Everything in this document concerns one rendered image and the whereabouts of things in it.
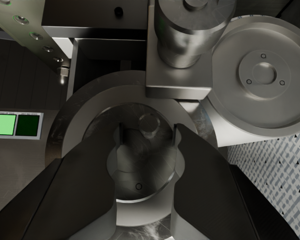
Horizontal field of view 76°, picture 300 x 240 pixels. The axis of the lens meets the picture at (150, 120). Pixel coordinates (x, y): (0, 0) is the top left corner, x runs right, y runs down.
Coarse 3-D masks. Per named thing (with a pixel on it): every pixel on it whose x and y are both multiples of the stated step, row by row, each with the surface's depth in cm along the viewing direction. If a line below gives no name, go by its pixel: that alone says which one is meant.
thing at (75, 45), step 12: (72, 60) 18; (84, 60) 21; (96, 60) 25; (108, 60) 32; (120, 60) 44; (72, 72) 18; (84, 72) 21; (96, 72) 25; (108, 72) 32; (72, 84) 18; (84, 84) 21
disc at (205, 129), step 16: (96, 80) 18; (112, 80) 18; (128, 80) 18; (144, 80) 18; (80, 96) 17; (64, 112) 17; (192, 112) 17; (64, 128) 17; (208, 128) 17; (48, 144) 16; (48, 160) 16; (160, 224) 15
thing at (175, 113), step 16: (96, 96) 17; (112, 96) 17; (128, 96) 17; (144, 96) 17; (80, 112) 16; (96, 112) 16; (160, 112) 16; (176, 112) 16; (80, 128) 16; (192, 128) 16; (64, 144) 16; (176, 176) 15; (160, 192) 15; (128, 208) 15; (144, 208) 15; (160, 208) 15; (128, 224) 15; (144, 224) 15
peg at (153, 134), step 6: (144, 114) 12; (150, 114) 12; (144, 120) 12; (150, 120) 12; (156, 120) 12; (138, 126) 12; (144, 126) 12; (150, 126) 12; (156, 126) 12; (144, 132) 12; (150, 132) 12; (156, 132) 12; (150, 138) 14
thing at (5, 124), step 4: (0, 116) 50; (4, 116) 50; (8, 116) 50; (12, 116) 50; (0, 120) 50; (4, 120) 50; (8, 120) 50; (12, 120) 50; (0, 124) 49; (4, 124) 49; (8, 124) 49; (12, 124) 49; (0, 128) 49; (4, 128) 49; (8, 128) 49; (12, 128) 49; (0, 132) 49; (4, 132) 49; (8, 132) 49; (12, 132) 49
